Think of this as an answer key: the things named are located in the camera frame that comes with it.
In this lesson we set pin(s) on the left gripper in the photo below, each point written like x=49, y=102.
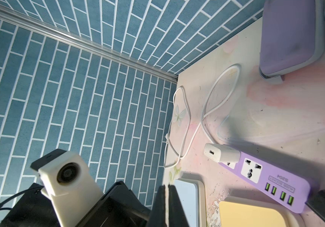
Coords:
x=118, y=207

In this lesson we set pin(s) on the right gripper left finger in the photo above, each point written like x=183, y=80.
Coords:
x=157, y=216

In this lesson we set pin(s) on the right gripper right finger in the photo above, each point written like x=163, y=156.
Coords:
x=177, y=217

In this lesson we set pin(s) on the white charger adapter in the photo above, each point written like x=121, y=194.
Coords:
x=221, y=153

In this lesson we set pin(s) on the purple power strip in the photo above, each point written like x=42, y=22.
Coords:
x=286, y=188

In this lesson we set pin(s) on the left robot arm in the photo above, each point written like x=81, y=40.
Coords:
x=32, y=210

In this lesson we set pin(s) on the blue electronic scale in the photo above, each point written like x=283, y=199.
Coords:
x=193, y=199

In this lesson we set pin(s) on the yellow electronic scale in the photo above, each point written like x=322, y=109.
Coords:
x=241, y=212

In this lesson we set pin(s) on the purple case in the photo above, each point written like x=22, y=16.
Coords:
x=292, y=37

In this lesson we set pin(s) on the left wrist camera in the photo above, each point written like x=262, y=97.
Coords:
x=68, y=185

